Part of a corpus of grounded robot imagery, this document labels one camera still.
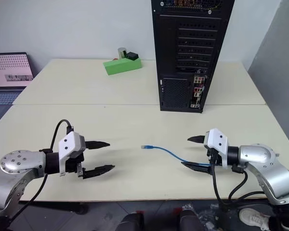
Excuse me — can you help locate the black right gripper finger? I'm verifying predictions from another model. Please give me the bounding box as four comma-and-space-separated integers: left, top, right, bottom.
187, 135, 205, 145
181, 161, 212, 174

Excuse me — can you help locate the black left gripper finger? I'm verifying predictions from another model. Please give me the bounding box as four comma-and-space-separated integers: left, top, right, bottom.
82, 165, 116, 180
84, 141, 111, 150

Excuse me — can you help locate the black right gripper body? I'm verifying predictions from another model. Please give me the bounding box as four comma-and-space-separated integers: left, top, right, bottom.
206, 147, 223, 175

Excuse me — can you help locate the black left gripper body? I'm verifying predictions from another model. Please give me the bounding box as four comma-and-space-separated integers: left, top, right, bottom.
65, 152, 85, 180

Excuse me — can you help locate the blue ethernet cable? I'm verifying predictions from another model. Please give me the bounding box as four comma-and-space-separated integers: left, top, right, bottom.
141, 144, 211, 167

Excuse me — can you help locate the clear crumpled plastic wrap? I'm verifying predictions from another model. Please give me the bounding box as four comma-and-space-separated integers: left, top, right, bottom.
182, 203, 222, 231

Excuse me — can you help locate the dark rounded shape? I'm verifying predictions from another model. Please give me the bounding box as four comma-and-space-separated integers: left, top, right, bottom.
116, 211, 145, 231
179, 208, 206, 231

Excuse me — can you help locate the white sneaker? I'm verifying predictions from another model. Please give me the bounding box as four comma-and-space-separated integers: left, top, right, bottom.
238, 207, 272, 231

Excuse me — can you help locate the green plastic box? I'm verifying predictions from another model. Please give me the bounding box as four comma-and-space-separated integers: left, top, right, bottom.
103, 57, 143, 77

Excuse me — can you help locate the silver metal cylinder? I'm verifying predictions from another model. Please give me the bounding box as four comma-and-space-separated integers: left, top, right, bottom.
117, 47, 128, 60

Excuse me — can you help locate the black computer tower case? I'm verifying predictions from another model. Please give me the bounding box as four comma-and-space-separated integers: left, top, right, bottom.
151, 0, 236, 114

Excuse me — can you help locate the open laptop computer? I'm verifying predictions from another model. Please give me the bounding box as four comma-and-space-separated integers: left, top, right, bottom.
0, 51, 36, 121

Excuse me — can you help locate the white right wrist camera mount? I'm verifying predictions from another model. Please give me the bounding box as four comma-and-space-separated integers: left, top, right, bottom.
203, 128, 230, 167

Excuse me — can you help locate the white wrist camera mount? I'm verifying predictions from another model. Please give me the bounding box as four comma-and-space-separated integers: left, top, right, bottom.
203, 128, 230, 167
58, 131, 86, 178

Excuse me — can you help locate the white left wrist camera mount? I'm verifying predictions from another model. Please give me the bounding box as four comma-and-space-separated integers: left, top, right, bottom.
58, 131, 86, 178

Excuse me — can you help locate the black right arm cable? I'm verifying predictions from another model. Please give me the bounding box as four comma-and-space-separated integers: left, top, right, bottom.
208, 155, 270, 208

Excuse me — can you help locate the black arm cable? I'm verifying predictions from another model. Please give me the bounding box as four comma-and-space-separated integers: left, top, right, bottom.
208, 155, 270, 208
11, 119, 75, 218

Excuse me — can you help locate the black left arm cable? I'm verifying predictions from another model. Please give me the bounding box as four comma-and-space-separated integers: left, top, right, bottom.
11, 119, 75, 218

